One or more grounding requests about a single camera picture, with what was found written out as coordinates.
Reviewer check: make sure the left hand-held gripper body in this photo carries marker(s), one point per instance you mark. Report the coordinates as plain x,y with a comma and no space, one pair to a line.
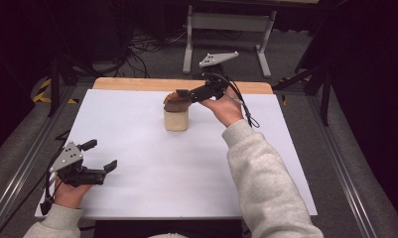
67,158

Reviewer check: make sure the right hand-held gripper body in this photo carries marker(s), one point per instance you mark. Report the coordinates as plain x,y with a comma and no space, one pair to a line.
208,92

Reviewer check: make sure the beige square cup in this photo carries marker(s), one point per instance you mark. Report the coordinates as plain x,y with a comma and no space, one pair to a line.
176,120

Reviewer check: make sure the person's right hand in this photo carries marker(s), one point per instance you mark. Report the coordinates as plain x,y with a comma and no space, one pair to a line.
224,109

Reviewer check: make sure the person's left hand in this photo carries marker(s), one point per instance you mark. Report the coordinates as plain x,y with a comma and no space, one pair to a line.
69,195

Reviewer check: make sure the wooden table board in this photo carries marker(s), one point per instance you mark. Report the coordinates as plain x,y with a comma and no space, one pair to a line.
130,84

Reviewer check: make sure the black metal stand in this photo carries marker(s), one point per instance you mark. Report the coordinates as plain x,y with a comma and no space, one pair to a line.
325,95
54,86

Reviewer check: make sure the yellow black hazard tape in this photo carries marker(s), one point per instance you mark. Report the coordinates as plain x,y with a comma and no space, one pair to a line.
42,92

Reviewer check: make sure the aluminium rail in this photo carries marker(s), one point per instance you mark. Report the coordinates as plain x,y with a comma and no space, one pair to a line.
24,162
342,172

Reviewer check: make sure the white metal table frame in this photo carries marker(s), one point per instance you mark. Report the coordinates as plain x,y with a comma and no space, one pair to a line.
229,22

